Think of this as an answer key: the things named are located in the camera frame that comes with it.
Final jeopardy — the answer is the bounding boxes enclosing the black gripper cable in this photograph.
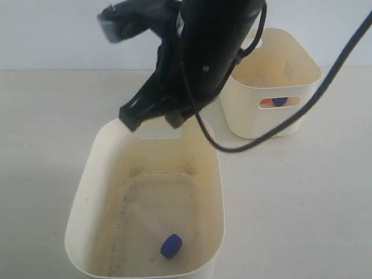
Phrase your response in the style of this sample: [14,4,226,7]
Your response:
[174,0,372,153]

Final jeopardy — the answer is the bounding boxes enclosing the dark grey metal block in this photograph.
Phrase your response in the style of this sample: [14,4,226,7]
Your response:
[97,0,164,44]

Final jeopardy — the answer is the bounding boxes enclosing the orange-capped clear tube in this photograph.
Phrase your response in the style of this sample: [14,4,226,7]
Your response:
[260,98,271,105]

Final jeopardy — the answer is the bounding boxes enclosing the blue-capped clear tube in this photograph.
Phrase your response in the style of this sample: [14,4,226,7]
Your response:
[136,203,184,259]

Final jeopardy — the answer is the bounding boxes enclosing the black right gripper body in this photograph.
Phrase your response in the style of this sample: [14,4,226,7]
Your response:
[127,1,266,116]

